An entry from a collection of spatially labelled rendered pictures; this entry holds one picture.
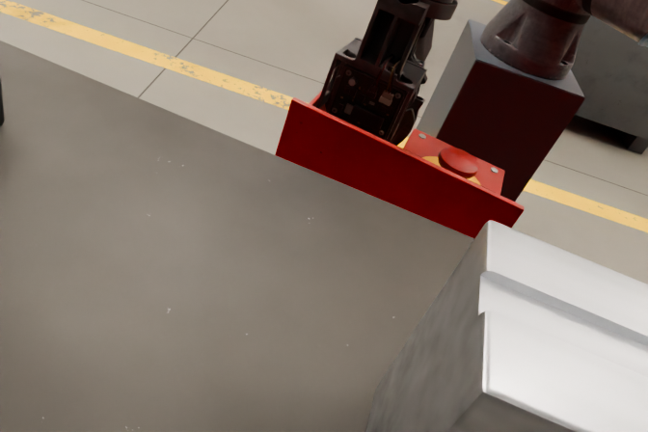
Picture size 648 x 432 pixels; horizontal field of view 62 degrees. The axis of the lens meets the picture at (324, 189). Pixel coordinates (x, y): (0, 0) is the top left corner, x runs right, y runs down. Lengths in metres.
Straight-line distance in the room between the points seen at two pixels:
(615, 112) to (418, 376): 2.77
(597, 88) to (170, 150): 2.61
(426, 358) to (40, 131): 0.22
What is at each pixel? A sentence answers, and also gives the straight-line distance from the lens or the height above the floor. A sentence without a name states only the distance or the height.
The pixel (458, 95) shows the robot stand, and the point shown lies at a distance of 0.89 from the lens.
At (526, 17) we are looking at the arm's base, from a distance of 0.90.
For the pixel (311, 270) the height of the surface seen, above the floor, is 0.88.
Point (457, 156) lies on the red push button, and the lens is 0.52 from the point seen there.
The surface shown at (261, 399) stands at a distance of 0.21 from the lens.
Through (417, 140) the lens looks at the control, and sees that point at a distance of 0.58.
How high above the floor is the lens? 1.06
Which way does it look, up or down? 37 degrees down
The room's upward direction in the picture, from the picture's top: 21 degrees clockwise
